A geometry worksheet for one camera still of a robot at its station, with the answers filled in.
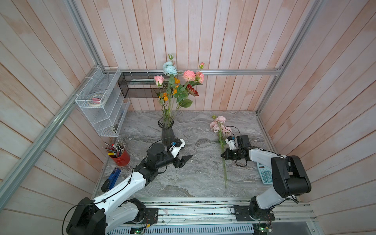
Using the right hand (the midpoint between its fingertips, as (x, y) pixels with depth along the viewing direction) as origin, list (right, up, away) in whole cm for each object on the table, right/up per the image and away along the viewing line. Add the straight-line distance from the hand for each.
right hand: (222, 153), depth 95 cm
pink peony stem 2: (+2, +15, +9) cm, 17 cm away
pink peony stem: (0, +6, 0) cm, 6 cm away
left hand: (-24, +4, -19) cm, 31 cm away
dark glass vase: (-37, +20, -4) cm, 42 cm away
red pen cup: (-62, -2, -9) cm, 63 cm away
